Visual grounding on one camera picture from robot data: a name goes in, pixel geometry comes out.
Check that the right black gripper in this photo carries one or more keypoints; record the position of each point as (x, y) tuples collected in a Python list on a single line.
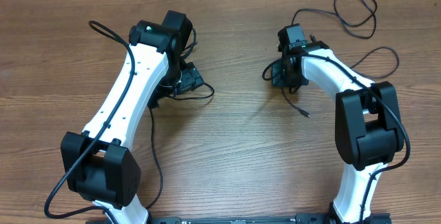
[(276, 74)]

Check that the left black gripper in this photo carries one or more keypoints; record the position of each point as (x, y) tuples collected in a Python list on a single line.
[(191, 78)]

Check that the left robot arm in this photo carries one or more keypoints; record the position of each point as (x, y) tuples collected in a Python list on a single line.
[(98, 162)]

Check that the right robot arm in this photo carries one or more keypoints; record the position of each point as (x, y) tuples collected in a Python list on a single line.
[(368, 129)]

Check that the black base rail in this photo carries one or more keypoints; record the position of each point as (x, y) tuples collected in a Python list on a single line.
[(304, 218)]

